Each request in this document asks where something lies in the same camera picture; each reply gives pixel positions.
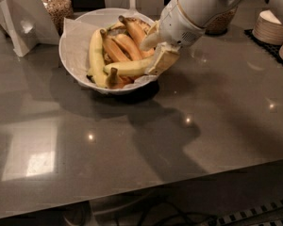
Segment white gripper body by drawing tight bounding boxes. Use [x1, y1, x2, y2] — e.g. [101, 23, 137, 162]
[158, 0, 205, 47]

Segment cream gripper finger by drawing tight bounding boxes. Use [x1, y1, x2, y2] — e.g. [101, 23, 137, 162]
[140, 21, 164, 51]
[145, 42, 180, 76]

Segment long yellow front banana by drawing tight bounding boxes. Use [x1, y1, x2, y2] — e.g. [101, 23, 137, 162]
[104, 56, 153, 76]

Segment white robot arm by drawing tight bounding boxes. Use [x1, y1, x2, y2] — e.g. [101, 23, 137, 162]
[141, 0, 283, 75]

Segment spotted back banana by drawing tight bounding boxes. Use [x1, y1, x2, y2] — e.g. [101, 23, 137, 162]
[107, 17, 150, 36]

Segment brown-orange banana right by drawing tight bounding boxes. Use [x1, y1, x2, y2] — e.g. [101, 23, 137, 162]
[119, 15, 155, 58]

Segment brown-orange banana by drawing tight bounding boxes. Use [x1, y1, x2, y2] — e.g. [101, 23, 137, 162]
[112, 34, 142, 61]
[100, 29, 129, 62]
[119, 15, 155, 58]

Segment brown-orange banana middle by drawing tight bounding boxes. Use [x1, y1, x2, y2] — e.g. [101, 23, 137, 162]
[112, 34, 142, 61]

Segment brown-orange banana left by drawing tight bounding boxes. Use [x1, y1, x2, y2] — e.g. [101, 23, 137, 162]
[100, 29, 129, 62]

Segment short brown front banana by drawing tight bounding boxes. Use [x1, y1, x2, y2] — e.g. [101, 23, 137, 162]
[106, 68, 133, 89]

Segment yellow left banana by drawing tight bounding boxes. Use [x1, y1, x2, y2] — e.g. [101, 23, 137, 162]
[88, 29, 107, 88]

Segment glass jar right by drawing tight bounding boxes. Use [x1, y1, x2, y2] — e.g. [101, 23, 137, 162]
[206, 8, 238, 35]

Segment glass jar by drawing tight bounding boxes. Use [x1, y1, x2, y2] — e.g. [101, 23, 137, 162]
[42, 0, 74, 35]
[206, 8, 238, 35]

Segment white paper liner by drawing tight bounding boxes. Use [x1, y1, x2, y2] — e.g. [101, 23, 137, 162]
[62, 17, 159, 89]

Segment paper cup stack left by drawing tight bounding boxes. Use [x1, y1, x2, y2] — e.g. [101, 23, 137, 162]
[252, 10, 283, 45]

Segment glass jar left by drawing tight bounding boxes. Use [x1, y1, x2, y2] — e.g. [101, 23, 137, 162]
[42, 0, 74, 35]

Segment black rubber mat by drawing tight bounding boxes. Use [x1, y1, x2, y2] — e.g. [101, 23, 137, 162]
[244, 29, 283, 67]

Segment white napkin holder left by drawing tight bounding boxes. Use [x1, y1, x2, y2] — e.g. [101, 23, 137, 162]
[0, 0, 59, 57]

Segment black white striped strip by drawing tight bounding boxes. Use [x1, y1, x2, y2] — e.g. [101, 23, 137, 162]
[195, 197, 283, 226]

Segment black cables under table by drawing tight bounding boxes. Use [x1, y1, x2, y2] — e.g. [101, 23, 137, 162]
[61, 195, 219, 226]

